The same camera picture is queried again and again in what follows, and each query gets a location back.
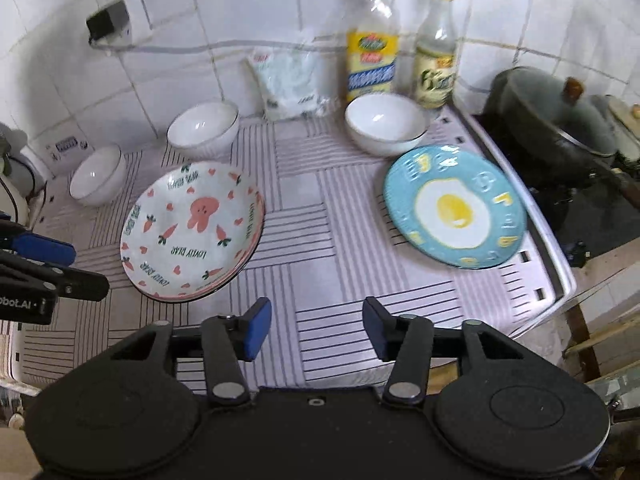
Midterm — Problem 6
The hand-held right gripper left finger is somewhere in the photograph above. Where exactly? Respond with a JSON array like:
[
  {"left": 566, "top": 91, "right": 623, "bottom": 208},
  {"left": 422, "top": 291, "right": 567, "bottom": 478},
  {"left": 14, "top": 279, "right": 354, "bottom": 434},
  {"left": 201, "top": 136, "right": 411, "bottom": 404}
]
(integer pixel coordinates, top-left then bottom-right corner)
[{"left": 100, "top": 297, "right": 273, "bottom": 408}]

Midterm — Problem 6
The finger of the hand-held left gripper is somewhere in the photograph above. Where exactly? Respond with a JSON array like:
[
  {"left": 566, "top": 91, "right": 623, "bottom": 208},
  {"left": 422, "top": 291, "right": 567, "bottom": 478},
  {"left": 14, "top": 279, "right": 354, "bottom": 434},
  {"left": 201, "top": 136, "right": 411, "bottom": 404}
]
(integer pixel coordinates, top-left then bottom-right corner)
[
  {"left": 0, "top": 252, "right": 110, "bottom": 303},
  {"left": 0, "top": 219, "right": 77, "bottom": 267}
]

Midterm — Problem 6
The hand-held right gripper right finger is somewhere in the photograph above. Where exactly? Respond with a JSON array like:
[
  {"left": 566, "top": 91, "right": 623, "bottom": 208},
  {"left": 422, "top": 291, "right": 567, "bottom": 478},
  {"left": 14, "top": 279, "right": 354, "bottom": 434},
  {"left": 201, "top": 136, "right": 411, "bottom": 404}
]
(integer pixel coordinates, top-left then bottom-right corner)
[{"left": 362, "top": 296, "right": 538, "bottom": 408}]

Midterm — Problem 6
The rabbit print plate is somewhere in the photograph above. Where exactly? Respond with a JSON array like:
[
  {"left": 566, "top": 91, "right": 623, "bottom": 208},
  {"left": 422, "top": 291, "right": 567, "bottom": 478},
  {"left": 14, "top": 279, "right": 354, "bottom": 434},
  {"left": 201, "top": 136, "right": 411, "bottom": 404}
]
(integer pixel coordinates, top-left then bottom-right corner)
[
  {"left": 132, "top": 200, "right": 266, "bottom": 305},
  {"left": 120, "top": 161, "right": 266, "bottom": 298}
]

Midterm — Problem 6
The white bowl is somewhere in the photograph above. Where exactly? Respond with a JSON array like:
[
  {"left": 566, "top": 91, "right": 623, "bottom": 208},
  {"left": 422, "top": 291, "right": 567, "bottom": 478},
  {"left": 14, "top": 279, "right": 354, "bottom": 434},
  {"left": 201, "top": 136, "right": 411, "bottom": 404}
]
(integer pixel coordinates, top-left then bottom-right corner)
[
  {"left": 166, "top": 101, "right": 241, "bottom": 162},
  {"left": 345, "top": 93, "right": 431, "bottom": 157},
  {"left": 68, "top": 143, "right": 128, "bottom": 207}
]

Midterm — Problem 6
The blue fried egg plate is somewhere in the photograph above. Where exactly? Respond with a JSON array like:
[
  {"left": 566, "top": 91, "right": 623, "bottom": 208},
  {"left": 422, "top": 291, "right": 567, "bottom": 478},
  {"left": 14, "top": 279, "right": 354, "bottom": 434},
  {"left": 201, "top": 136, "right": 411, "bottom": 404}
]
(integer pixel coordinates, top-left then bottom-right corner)
[{"left": 383, "top": 145, "right": 528, "bottom": 270}]

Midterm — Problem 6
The white appliance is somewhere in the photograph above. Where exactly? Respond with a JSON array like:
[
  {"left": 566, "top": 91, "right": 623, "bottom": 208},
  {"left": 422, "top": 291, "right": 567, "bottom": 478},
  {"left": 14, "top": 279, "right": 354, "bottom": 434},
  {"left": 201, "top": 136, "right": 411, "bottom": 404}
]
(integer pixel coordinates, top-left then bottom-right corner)
[{"left": 0, "top": 125, "right": 49, "bottom": 226}]

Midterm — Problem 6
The striped table cover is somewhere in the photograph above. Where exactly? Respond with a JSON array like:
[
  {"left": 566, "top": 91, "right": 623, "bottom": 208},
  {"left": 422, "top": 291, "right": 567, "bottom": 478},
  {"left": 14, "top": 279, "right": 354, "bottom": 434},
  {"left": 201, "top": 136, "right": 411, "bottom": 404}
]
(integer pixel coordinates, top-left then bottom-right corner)
[{"left": 0, "top": 105, "right": 578, "bottom": 396}]

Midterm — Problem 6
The wooden stand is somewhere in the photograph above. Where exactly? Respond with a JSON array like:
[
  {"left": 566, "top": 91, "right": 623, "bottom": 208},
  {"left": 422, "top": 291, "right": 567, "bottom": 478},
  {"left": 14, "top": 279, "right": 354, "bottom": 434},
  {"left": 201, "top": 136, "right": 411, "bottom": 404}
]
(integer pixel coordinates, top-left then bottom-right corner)
[{"left": 562, "top": 245, "right": 640, "bottom": 383}]

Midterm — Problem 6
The black gas stove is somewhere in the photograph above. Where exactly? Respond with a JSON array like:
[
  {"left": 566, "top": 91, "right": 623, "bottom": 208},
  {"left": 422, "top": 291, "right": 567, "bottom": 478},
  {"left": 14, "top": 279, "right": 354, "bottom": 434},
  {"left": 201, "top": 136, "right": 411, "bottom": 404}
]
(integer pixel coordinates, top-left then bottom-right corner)
[{"left": 472, "top": 112, "right": 640, "bottom": 267}]

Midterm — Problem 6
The black wok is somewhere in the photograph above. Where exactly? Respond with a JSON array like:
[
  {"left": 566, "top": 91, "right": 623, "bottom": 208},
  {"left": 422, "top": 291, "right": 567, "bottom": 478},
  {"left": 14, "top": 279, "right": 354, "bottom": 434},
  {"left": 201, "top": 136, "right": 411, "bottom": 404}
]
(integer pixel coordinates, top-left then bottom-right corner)
[{"left": 482, "top": 66, "right": 640, "bottom": 203}]

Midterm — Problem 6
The black power adapter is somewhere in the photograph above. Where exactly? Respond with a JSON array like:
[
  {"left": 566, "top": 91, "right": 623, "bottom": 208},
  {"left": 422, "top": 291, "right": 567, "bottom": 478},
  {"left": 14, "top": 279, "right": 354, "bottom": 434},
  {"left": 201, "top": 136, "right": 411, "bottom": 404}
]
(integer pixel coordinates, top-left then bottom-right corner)
[{"left": 86, "top": 1, "right": 130, "bottom": 41}]

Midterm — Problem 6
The white salt bag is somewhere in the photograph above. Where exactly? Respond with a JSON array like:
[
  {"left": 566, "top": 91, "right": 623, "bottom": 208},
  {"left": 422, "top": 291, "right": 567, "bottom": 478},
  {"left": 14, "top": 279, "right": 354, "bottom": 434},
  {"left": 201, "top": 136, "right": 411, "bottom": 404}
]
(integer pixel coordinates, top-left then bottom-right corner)
[{"left": 246, "top": 46, "right": 341, "bottom": 122}]

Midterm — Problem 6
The clear vinegar bottle yellow cap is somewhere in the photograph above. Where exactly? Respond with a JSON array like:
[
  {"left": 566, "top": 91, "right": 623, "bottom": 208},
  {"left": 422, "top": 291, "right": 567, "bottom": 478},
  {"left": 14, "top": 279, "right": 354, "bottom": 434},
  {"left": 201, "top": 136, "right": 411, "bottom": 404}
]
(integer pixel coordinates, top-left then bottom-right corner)
[{"left": 412, "top": 0, "right": 460, "bottom": 111}]

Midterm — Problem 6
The yellow label cooking wine bottle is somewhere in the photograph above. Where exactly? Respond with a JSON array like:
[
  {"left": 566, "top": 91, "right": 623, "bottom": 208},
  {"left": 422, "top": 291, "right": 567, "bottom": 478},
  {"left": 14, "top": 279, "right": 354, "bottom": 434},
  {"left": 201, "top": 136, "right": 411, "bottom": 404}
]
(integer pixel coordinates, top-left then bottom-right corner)
[{"left": 345, "top": 0, "right": 401, "bottom": 106}]

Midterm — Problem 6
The glass wok lid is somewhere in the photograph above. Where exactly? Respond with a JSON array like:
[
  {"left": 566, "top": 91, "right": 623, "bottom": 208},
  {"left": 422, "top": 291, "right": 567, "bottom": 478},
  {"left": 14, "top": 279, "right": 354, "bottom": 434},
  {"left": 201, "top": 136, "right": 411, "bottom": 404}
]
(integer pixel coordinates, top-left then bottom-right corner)
[{"left": 505, "top": 67, "right": 618, "bottom": 157}]

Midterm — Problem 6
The small white wall socket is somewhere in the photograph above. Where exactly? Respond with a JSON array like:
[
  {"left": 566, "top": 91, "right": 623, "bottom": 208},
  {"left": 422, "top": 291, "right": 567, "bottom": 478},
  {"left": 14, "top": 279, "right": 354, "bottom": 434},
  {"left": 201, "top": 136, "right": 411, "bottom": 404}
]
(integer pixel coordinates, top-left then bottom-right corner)
[{"left": 54, "top": 137, "right": 94, "bottom": 155}]

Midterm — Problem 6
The white wall outlet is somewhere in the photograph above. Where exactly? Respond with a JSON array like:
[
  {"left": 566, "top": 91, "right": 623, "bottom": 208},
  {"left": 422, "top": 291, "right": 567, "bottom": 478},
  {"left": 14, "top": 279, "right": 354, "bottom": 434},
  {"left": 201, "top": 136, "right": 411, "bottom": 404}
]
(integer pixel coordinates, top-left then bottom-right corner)
[{"left": 117, "top": 0, "right": 154, "bottom": 47}]

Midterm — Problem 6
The wooden handle spatula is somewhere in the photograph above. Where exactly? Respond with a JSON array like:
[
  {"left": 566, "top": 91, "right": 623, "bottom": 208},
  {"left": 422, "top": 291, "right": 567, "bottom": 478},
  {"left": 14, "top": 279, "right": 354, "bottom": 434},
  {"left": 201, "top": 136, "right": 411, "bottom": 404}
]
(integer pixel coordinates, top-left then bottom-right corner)
[{"left": 592, "top": 94, "right": 640, "bottom": 171}]

